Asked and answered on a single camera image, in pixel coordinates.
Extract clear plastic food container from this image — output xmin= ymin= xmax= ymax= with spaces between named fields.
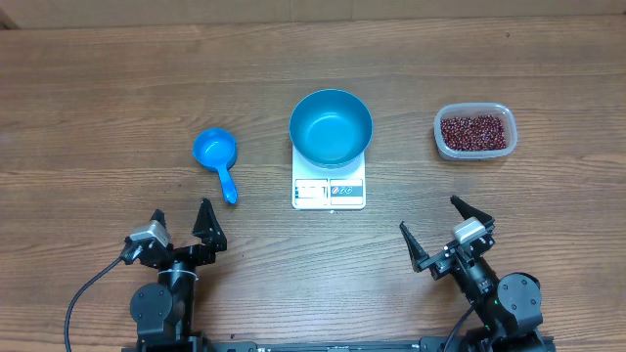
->
xmin=433 ymin=103 xmax=518 ymax=161

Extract right black cable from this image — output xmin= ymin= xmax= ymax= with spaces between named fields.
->
xmin=442 ymin=300 xmax=483 ymax=352

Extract black cable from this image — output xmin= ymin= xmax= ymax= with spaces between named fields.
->
xmin=442 ymin=300 xmax=483 ymax=352
xmin=64 ymin=246 xmax=143 ymax=352

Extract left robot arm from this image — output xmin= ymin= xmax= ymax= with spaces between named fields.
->
xmin=120 ymin=198 xmax=227 ymax=352

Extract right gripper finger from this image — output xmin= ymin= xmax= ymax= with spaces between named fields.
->
xmin=399 ymin=222 xmax=429 ymax=273
xmin=450 ymin=195 xmax=495 ymax=229

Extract red adzuki beans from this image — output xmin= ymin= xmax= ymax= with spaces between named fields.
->
xmin=440 ymin=115 xmax=507 ymax=152

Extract left black cable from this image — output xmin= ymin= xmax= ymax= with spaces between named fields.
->
xmin=64 ymin=246 xmax=143 ymax=352

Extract white digital kitchen scale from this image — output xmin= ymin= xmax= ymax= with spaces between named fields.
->
xmin=291 ymin=150 xmax=367 ymax=211

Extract blue plastic measuring scoop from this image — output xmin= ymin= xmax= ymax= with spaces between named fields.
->
xmin=193 ymin=128 xmax=239 ymax=204

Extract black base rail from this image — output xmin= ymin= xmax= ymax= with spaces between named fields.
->
xmin=121 ymin=334 xmax=557 ymax=352

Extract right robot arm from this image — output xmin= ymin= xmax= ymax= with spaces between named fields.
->
xmin=399 ymin=196 xmax=556 ymax=351

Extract blue metal bowl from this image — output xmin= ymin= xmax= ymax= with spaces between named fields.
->
xmin=289 ymin=89 xmax=374 ymax=168

